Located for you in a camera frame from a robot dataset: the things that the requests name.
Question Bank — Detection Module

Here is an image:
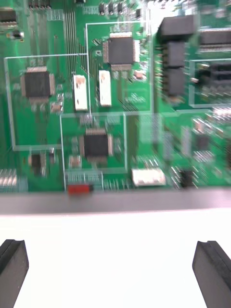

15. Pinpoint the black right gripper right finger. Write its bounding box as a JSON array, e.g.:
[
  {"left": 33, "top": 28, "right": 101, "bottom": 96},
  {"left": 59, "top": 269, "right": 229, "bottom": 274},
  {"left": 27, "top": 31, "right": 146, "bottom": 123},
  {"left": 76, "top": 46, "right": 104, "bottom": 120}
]
[{"left": 192, "top": 240, "right": 231, "bottom": 308}]

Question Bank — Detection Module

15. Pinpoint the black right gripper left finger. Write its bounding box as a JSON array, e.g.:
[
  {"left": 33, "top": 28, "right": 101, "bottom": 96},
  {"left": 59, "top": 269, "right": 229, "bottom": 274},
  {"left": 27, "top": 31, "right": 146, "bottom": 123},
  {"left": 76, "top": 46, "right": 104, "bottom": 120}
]
[{"left": 0, "top": 239, "right": 30, "bottom": 308}]

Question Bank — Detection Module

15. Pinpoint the green circuit board grey frame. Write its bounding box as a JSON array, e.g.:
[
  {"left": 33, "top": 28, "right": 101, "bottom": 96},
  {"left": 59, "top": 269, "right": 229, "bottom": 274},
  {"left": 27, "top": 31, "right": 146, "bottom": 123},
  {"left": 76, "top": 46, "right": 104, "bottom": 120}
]
[{"left": 0, "top": 0, "right": 231, "bottom": 215}]

